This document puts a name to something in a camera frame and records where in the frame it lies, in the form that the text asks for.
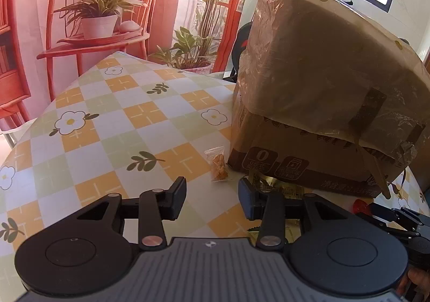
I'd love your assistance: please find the red snack packet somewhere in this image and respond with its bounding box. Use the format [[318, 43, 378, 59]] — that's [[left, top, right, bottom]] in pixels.
[[353, 199, 372, 214]]

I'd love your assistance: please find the person's right hand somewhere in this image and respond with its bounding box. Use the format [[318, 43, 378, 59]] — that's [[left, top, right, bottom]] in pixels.
[[407, 269, 430, 293]]

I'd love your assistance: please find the gold foil snack packet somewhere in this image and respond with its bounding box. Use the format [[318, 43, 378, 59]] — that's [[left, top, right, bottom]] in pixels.
[[247, 169, 306, 246]]

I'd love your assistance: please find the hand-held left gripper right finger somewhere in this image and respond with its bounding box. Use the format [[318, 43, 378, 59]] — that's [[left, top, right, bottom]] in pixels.
[[237, 177, 352, 249]]

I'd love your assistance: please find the taped brown cardboard box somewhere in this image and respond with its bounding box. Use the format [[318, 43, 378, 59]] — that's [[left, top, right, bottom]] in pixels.
[[227, 0, 430, 201]]

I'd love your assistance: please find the clear packet of orange snack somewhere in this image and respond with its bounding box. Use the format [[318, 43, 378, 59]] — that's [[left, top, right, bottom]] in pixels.
[[204, 145, 233, 183]]

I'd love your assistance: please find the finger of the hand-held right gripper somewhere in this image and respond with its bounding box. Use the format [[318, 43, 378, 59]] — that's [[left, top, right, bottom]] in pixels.
[[356, 203, 421, 226], [381, 225, 421, 243]]

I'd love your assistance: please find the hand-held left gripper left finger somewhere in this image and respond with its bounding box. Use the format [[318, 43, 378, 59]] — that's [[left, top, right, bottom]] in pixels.
[[77, 176, 187, 251]]

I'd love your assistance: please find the checked floral tablecloth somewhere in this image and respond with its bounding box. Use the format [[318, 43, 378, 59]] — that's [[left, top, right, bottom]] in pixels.
[[0, 51, 430, 291]]

